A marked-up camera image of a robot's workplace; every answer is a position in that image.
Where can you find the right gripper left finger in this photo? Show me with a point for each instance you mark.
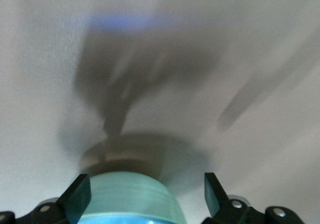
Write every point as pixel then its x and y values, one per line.
pixel 75 196

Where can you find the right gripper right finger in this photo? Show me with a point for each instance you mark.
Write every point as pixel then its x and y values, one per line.
pixel 215 196

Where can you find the blue bowl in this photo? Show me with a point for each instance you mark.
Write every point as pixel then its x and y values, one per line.
pixel 125 221

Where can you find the pale green bowl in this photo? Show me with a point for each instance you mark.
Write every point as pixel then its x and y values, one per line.
pixel 135 194

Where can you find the brown table mat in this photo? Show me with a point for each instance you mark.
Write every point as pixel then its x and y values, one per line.
pixel 250 34

